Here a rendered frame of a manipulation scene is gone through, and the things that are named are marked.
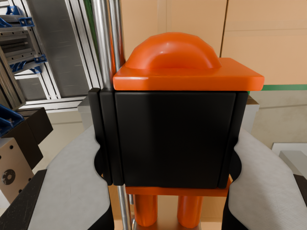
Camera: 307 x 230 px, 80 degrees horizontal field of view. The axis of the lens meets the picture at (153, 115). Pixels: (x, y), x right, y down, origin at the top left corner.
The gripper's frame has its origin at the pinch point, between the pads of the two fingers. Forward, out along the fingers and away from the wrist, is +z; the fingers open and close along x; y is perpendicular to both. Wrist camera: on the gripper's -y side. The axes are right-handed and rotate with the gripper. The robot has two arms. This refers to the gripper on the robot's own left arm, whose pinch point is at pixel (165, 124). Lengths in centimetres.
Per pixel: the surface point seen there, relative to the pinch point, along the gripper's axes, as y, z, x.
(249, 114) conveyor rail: 27, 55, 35
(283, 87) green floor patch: 37, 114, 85
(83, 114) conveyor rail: 28, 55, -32
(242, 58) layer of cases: 7, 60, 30
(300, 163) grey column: 89, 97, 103
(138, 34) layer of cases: -2, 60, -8
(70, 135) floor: 79, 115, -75
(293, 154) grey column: 89, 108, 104
